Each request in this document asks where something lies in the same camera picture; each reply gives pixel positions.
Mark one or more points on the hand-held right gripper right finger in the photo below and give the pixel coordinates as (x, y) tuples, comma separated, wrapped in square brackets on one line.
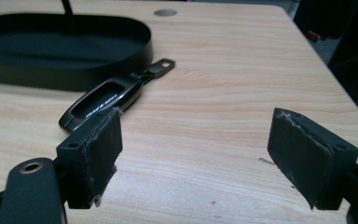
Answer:
[(307, 158)]

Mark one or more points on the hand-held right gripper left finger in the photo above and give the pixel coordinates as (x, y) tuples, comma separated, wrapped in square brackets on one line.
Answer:
[(93, 161)]

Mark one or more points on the black car key fob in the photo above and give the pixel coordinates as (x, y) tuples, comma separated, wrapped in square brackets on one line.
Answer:
[(112, 96)]

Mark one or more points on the black oval tray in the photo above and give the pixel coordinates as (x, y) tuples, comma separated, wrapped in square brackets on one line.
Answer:
[(59, 49)]

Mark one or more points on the dark equipment with red part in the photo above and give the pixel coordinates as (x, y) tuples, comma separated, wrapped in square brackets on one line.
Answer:
[(338, 28)]

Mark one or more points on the black thin rod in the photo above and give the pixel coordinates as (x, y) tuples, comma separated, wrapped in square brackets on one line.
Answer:
[(67, 9)]

